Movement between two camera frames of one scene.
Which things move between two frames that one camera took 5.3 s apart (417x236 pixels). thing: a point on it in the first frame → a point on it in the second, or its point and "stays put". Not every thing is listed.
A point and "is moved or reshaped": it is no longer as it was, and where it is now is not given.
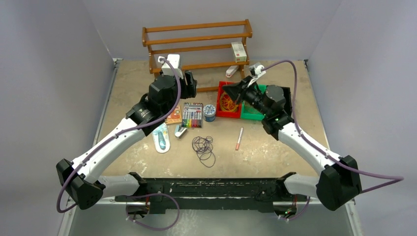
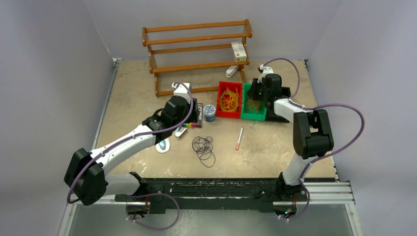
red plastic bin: x=227 y=106 stays put
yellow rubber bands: x=226 y=103 stays put
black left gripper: x=190 y=84 → x=193 y=117
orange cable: x=226 y=103 is moved or reshaped
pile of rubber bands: x=203 y=147 stays put
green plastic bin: x=250 y=111 stays put
